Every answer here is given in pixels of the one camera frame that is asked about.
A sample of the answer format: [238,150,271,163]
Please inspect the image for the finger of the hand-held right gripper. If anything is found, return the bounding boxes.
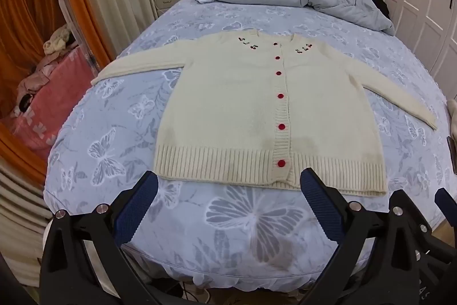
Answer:
[434,187,457,219]
[389,189,435,249]

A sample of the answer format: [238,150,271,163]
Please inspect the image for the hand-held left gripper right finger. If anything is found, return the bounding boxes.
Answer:
[299,167,419,305]

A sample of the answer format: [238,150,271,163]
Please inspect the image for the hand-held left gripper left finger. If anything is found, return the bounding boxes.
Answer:
[41,170,159,305]

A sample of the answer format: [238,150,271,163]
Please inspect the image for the cream knit cardigan red buttons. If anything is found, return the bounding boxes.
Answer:
[91,29,438,196]

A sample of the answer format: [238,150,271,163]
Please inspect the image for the cream clothes pile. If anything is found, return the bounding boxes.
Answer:
[43,23,77,57]

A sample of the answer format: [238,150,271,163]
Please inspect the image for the bed with butterfly sheet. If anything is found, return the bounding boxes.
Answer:
[43,0,457,291]

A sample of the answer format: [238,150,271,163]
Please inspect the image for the pink blanket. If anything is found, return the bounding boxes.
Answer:
[0,48,97,163]

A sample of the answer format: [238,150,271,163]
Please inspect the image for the small black object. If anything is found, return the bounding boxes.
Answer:
[18,94,33,113]

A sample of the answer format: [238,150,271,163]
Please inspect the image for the light pink garment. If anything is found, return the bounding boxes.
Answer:
[18,64,58,95]

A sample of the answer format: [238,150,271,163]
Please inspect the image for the white wardrobe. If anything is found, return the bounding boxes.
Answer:
[371,0,457,87]

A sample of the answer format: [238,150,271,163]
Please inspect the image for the white nightstand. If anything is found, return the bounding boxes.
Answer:
[153,0,188,20]

